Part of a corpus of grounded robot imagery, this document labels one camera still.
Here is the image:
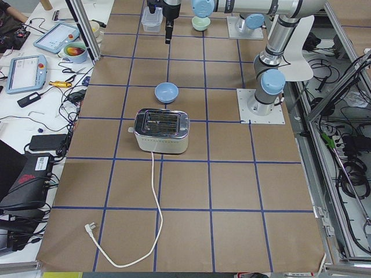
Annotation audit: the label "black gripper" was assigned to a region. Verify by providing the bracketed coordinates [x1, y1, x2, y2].
[163, 0, 181, 44]

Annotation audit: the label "green bowl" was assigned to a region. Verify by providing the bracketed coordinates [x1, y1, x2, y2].
[191, 16, 211, 31]

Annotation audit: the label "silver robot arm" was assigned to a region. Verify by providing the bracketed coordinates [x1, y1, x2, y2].
[191, 0, 326, 116]
[159, 1, 265, 44]

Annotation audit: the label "white bowl with lemon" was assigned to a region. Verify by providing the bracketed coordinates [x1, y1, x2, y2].
[89, 20, 104, 43]

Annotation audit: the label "blue bowl with fruit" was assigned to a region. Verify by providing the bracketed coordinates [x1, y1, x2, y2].
[58, 42, 88, 64]

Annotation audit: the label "clear plastic food container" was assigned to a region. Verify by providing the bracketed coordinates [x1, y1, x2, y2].
[141, 6, 163, 33]

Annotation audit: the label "cream silver toaster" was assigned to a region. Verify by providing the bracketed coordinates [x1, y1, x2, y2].
[128, 108, 190, 154]

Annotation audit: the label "black scissors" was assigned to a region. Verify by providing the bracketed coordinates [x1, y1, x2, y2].
[61, 67, 85, 83]

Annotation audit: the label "teach pendant far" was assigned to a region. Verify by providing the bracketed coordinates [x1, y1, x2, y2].
[33, 23, 80, 54]

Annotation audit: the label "teach pendant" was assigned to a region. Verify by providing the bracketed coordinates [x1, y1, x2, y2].
[33, 23, 80, 54]
[5, 54, 48, 94]

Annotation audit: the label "gold metal tool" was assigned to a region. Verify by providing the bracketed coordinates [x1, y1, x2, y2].
[49, 81, 72, 88]

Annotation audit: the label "white chair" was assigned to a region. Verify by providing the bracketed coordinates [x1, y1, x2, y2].
[279, 15, 314, 82]

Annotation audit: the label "teach pendant near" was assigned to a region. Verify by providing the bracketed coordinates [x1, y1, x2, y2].
[5, 54, 48, 94]

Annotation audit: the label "black power adapter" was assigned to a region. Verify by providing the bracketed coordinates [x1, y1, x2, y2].
[28, 134, 67, 151]

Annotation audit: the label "black computer box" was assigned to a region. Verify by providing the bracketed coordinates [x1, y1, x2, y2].
[1, 153, 54, 211]

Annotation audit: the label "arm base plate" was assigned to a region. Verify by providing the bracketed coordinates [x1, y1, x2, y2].
[227, 14, 264, 40]
[237, 89, 285, 125]

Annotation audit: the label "aluminium frame post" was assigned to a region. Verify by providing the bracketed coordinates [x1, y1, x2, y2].
[66, 0, 101, 63]

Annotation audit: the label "white toaster power cable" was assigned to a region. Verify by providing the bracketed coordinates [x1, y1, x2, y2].
[83, 151, 164, 268]

